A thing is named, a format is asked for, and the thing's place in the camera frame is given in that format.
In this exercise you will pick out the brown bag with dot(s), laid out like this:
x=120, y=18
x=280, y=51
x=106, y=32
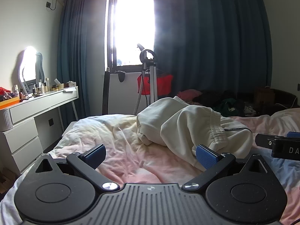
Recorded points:
x=263, y=96

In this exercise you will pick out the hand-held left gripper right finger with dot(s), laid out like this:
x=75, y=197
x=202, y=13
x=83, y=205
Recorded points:
x=207, y=157

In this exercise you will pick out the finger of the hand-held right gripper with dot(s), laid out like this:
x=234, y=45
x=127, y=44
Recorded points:
x=264, y=140

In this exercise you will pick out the black upright frame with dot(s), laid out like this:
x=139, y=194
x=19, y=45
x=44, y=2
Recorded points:
x=106, y=91

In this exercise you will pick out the dark framed window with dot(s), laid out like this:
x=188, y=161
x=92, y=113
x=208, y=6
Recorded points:
x=133, y=28

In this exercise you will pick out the narrow blue curtain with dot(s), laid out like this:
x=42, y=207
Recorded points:
x=79, y=51

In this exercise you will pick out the cream white sweatpants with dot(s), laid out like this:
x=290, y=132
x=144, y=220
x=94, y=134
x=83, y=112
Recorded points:
x=187, y=121

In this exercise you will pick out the green garment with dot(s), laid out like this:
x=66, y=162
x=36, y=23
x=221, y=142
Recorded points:
x=226, y=104

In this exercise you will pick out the lit vanity mirror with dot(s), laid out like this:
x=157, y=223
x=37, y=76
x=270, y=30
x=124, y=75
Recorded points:
x=29, y=63

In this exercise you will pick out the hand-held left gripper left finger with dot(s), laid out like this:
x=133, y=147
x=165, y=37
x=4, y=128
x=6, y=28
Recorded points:
x=95, y=155

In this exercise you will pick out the dark sofa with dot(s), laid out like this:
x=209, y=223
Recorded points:
x=283, y=96

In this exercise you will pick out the pastel pink bed blanket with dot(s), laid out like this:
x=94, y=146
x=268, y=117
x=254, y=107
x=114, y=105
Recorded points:
x=105, y=131

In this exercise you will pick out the garment steamer stand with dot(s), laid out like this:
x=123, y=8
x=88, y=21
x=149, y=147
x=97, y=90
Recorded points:
x=153, y=84

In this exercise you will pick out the red bag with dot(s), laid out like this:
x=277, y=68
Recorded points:
x=164, y=82

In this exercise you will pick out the wide blue curtain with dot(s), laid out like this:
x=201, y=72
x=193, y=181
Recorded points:
x=211, y=39

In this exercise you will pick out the group of cosmetic bottles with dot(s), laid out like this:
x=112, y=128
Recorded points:
x=43, y=88

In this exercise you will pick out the orange tray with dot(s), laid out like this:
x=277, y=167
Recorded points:
x=8, y=104

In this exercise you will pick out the white vanity desk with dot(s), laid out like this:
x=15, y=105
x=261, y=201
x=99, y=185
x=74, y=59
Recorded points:
x=35, y=105

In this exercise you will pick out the black hanging cap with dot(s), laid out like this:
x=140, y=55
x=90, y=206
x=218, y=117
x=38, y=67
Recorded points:
x=121, y=76

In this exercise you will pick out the tissue box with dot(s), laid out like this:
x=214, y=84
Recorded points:
x=71, y=84

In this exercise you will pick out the white patterned cloth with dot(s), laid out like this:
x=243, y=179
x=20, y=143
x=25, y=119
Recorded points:
x=249, y=110

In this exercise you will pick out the pink cloth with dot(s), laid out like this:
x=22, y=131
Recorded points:
x=188, y=94

